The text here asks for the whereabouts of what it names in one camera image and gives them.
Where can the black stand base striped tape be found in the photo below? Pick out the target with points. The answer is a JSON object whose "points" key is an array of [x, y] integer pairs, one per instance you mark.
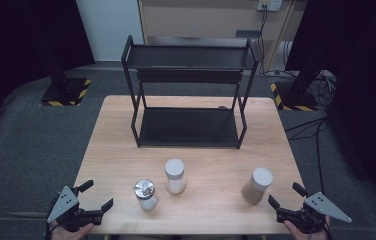
{"points": [[294, 98], [66, 93]]}

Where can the silver lid glass jar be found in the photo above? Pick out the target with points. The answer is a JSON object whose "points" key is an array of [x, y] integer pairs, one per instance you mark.
{"points": [[146, 195]]}

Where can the light wooden cabinet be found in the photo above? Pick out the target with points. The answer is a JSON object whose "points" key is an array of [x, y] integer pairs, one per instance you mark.
{"points": [[202, 18]]}

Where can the person's left hand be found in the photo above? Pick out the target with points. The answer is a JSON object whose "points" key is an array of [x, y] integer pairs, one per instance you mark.
{"points": [[71, 233]]}

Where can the person's right hand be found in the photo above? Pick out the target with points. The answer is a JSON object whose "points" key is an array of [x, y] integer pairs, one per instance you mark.
{"points": [[304, 234]]}

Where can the white wall power outlet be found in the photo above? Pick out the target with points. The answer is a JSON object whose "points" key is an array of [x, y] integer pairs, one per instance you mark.
{"points": [[270, 4]]}

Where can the small dark round knob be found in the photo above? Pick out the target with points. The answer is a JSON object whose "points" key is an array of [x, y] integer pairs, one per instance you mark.
{"points": [[223, 107]]}

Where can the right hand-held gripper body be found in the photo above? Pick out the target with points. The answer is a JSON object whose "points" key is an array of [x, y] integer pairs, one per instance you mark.
{"points": [[319, 206]]}

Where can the white lid jar brown powder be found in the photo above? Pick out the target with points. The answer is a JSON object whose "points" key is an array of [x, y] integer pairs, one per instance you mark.
{"points": [[257, 186]]}

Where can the dark curtain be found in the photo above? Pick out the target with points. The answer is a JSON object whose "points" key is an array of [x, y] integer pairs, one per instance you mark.
{"points": [[366, 83], [16, 50]]}

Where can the black metal two-tier rack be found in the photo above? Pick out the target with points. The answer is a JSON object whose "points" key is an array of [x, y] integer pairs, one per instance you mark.
{"points": [[189, 125]]}

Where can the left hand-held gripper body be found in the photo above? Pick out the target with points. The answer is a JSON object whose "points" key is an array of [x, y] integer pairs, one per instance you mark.
{"points": [[65, 204]]}

